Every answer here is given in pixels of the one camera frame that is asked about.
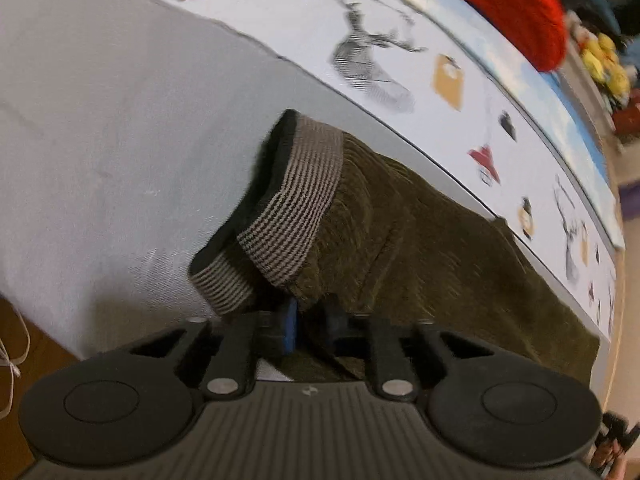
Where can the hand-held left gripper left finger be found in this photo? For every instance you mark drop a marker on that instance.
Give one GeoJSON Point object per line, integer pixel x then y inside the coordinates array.
{"type": "Point", "coordinates": [289, 327]}

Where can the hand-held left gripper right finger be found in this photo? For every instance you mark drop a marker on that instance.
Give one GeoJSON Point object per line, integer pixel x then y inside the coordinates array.
{"type": "Point", "coordinates": [350, 346]}

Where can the deer printed bed sheet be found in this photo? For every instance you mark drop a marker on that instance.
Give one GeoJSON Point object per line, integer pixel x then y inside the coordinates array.
{"type": "Point", "coordinates": [300, 25]}

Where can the red cushion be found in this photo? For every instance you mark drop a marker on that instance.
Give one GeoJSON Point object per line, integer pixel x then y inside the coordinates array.
{"type": "Point", "coordinates": [629, 116]}

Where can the yellow bear plush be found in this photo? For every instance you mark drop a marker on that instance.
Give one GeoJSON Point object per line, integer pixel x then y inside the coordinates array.
{"type": "Point", "coordinates": [619, 81]}

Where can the yellow duck plush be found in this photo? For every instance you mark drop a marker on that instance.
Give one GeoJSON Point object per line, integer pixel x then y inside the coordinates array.
{"type": "Point", "coordinates": [592, 60]}
{"type": "Point", "coordinates": [602, 42]}

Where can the red folded blanket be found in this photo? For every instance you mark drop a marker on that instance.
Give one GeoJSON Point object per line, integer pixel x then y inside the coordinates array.
{"type": "Point", "coordinates": [510, 5]}

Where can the blue shark plush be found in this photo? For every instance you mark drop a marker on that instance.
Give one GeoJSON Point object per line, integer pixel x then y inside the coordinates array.
{"type": "Point", "coordinates": [595, 5]}

